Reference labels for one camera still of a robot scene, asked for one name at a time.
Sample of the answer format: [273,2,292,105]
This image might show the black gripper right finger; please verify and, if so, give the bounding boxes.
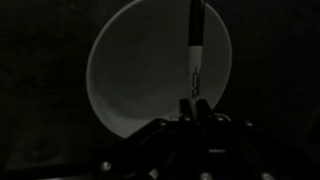
[195,98,215,122]

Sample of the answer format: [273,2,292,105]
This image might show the black and white pen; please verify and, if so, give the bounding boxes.
[187,0,207,101]

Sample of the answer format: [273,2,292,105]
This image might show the white bowl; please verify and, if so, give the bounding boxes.
[85,0,233,140]

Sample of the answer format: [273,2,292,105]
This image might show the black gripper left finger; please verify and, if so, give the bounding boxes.
[179,98,195,122]

